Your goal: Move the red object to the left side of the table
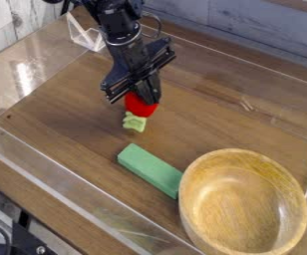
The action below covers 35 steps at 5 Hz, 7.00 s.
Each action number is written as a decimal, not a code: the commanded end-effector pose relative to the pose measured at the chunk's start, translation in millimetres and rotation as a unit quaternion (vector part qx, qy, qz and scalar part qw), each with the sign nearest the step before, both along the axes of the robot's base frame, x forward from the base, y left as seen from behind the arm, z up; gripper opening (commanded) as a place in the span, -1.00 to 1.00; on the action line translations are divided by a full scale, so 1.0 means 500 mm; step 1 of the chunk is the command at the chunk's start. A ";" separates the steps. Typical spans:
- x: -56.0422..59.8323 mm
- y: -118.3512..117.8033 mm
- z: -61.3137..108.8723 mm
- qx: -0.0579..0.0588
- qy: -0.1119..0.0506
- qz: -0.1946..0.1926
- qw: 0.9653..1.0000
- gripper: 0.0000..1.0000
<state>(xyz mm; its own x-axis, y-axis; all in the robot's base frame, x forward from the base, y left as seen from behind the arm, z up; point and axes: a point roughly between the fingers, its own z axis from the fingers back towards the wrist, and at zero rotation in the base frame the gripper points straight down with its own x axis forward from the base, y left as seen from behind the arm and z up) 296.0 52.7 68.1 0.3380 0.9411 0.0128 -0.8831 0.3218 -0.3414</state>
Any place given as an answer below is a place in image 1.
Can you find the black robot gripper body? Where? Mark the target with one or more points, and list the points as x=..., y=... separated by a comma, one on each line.
x=137, y=60

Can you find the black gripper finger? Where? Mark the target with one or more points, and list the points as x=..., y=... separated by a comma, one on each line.
x=148, y=89

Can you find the red knitted strawberry toy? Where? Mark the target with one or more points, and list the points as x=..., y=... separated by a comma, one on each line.
x=138, y=111

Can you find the wooden bowl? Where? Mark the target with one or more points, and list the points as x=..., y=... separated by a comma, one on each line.
x=241, y=204

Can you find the green rectangular block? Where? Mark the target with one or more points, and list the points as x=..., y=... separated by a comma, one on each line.
x=152, y=169

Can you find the black device with screw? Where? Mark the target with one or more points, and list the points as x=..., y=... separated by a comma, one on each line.
x=23, y=243

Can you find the clear acrylic corner bracket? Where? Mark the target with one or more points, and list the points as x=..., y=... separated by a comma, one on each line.
x=87, y=38

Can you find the clear acrylic back wall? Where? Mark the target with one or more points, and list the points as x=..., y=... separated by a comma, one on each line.
x=236, y=99

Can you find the clear acrylic wall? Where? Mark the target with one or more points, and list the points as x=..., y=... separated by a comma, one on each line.
x=83, y=214
x=236, y=99

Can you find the clear acrylic front wall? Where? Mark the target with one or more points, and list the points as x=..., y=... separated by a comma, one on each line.
x=83, y=214

